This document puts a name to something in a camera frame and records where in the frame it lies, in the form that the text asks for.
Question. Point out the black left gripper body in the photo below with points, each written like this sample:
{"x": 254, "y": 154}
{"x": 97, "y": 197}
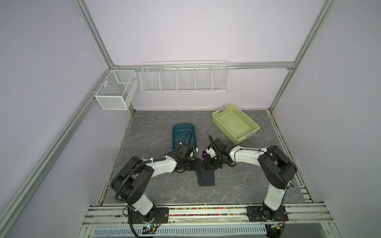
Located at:
{"x": 191, "y": 164}

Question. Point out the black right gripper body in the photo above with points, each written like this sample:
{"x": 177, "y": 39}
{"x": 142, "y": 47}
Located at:
{"x": 214, "y": 162}

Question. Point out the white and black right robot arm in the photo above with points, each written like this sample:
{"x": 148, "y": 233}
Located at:
{"x": 276, "y": 166}

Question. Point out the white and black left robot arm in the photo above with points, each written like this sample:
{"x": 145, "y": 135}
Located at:
{"x": 130, "y": 183}

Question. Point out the teal plastic cutlery bin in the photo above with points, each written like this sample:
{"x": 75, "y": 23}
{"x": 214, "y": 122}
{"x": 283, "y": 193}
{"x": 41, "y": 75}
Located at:
{"x": 183, "y": 133}

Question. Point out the light green perforated plastic basket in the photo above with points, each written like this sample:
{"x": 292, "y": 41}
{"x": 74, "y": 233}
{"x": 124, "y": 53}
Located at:
{"x": 235, "y": 124}

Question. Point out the white wire wall rack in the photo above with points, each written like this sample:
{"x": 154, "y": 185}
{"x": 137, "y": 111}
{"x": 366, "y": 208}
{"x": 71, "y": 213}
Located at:
{"x": 185, "y": 76}

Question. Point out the white mesh wall basket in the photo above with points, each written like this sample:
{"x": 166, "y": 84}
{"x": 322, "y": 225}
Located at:
{"x": 117, "y": 90}

